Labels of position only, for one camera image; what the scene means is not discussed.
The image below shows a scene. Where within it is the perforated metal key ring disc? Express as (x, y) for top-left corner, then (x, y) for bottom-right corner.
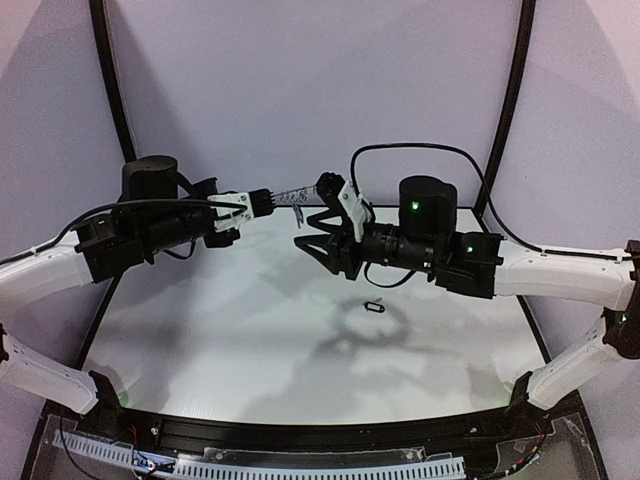
(273, 185), (317, 229)

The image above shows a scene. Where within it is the black key tag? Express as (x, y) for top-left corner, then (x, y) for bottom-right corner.
(363, 299), (386, 314)

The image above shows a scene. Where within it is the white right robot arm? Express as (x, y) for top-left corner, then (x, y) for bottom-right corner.
(294, 172), (639, 415)

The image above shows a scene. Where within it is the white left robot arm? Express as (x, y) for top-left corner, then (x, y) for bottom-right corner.
(1, 155), (254, 415)

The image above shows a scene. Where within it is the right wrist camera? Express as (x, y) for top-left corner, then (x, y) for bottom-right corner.
(316, 172), (374, 243)

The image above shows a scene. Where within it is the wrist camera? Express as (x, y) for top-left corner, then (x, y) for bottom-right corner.
(316, 172), (374, 243)
(207, 189), (275, 233)

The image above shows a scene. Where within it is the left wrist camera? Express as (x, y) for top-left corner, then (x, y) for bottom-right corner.
(207, 189), (275, 233)

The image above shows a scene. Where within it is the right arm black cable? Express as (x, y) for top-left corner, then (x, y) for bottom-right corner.
(349, 143), (631, 289)

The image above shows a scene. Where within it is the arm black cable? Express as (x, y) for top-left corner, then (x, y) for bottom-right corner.
(0, 197), (251, 266)
(349, 143), (631, 289)

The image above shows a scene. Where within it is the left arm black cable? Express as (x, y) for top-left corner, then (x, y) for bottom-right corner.
(0, 197), (251, 266)

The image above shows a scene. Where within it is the left black frame post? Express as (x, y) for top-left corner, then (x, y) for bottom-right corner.
(88, 0), (137, 163)

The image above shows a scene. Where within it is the black frame post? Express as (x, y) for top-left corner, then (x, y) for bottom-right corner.
(88, 0), (137, 163)
(484, 0), (537, 192)

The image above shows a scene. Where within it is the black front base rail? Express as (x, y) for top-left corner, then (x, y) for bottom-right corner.
(42, 394), (596, 464)

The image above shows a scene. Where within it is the white slotted cable duct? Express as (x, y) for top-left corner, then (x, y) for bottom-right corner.
(51, 429), (466, 480)

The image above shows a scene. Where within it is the right black frame post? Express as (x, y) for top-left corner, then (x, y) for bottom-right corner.
(484, 0), (537, 192)

